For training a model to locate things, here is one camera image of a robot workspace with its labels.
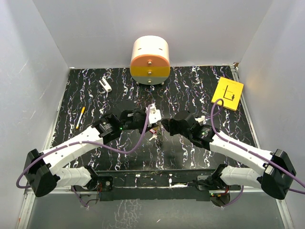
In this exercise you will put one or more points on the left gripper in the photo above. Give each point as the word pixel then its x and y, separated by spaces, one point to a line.
pixel 143 113

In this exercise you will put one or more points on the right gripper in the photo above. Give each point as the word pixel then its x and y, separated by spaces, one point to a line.
pixel 169 125

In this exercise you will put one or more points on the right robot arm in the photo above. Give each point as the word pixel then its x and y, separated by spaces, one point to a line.
pixel 272 172

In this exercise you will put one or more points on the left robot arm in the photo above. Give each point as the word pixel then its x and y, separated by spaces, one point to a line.
pixel 46 170

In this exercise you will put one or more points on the white plastic clip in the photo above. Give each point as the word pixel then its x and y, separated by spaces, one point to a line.
pixel 105 84

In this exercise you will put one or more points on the yellow marker pen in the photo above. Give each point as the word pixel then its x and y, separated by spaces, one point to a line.
pixel 80 117

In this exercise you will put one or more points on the round three-drawer mini cabinet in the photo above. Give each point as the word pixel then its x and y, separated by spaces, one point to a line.
pixel 150 62

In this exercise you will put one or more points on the yellow book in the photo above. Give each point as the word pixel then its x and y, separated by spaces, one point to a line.
pixel 229 91

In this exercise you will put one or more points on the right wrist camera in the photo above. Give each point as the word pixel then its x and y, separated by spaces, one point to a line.
pixel 200 119

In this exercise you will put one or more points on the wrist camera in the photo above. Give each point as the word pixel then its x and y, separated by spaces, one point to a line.
pixel 154 114
pixel 200 119

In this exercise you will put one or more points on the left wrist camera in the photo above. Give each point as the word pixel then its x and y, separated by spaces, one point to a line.
pixel 154 114

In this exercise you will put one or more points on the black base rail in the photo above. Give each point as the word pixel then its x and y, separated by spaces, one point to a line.
pixel 155 184

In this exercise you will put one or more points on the aluminium frame rail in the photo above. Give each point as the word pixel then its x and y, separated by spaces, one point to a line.
pixel 247 177

